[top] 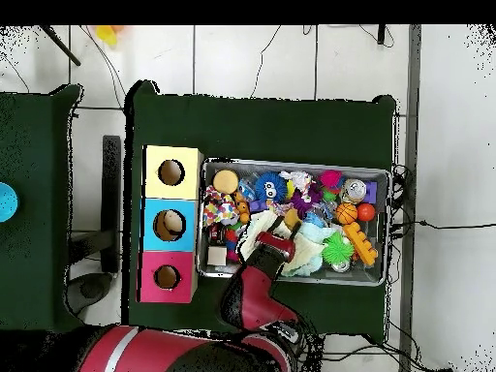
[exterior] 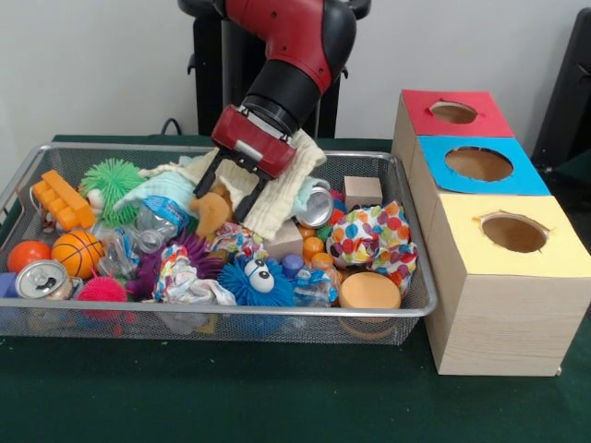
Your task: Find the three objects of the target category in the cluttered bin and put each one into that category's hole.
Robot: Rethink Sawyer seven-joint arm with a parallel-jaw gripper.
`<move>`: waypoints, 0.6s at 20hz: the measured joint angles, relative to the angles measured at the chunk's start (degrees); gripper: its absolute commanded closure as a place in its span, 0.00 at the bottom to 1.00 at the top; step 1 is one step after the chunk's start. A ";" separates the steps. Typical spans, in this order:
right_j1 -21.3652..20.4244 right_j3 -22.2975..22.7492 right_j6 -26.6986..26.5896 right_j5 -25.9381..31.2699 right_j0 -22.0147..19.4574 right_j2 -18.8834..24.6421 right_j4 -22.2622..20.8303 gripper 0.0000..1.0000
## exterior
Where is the black flat panel stand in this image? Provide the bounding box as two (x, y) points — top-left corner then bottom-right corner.
(530, 7), (591, 174)

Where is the mint green muslin cloth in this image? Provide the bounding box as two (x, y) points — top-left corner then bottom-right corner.
(112, 155), (318, 218)

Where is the silver drink can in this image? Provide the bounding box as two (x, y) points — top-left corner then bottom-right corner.
(15, 259), (75, 301)

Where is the crumpled polka dot paper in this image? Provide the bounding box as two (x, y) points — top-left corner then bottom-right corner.
(325, 200), (419, 296)

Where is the green spiky rubber ball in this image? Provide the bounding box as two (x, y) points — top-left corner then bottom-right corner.
(78, 158), (147, 227)

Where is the small orange basketball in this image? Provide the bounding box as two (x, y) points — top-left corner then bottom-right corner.
(50, 230), (105, 280)

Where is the brown plush toy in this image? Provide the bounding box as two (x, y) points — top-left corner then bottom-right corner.
(189, 183), (235, 237)

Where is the dark green tablecloth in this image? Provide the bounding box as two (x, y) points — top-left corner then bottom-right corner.
(0, 133), (591, 443)

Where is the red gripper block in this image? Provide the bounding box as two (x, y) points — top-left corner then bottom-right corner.
(192, 104), (299, 224)

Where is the wooden box with three holes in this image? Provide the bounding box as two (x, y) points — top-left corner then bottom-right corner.
(391, 89), (591, 377)

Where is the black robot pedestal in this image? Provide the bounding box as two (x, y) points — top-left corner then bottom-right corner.
(177, 0), (373, 138)

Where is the shallow wire mesh bin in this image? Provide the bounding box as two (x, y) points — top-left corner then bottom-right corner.
(0, 141), (439, 346)

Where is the cream muslin cloth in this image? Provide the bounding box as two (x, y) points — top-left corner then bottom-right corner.
(138, 128), (328, 242)

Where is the round orange sponge disc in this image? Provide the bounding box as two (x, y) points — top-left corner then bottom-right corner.
(339, 271), (402, 309)

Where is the smooth orange-red ball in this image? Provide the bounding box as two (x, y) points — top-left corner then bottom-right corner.
(6, 240), (53, 274)

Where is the orange toy building brick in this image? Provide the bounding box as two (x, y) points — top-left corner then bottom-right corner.
(30, 169), (98, 232)

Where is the pink spiky rubber ball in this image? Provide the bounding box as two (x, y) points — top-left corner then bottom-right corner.
(75, 269), (130, 319)

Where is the blue spiky ball with eyes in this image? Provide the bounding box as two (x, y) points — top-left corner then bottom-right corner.
(216, 257), (296, 307)

